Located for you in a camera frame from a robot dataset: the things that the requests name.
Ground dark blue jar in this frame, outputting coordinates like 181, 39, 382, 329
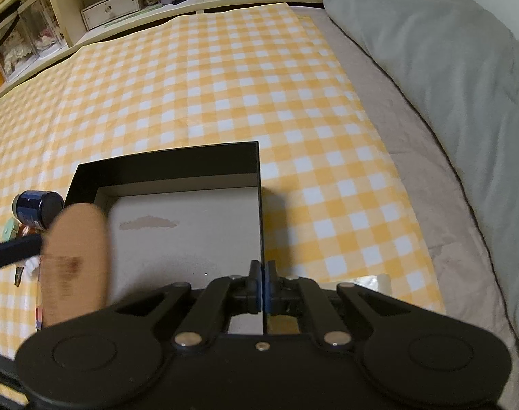
12, 190, 64, 231

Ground round cork coaster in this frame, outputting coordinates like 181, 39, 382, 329
39, 203, 111, 328

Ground black shallow cardboard box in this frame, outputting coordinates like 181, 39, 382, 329
64, 142, 264, 307

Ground mint green small object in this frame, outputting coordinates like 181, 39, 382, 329
1, 218, 20, 243

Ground yellow checkered cloth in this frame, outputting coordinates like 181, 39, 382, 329
0, 2, 447, 407

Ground beige bed sheet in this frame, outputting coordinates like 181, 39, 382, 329
294, 6, 519, 409

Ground clear display case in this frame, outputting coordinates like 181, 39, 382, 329
0, 0, 66, 81

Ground white small drawer box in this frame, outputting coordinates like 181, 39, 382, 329
81, 0, 141, 31

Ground grey pillow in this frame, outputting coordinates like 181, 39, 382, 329
324, 0, 519, 337

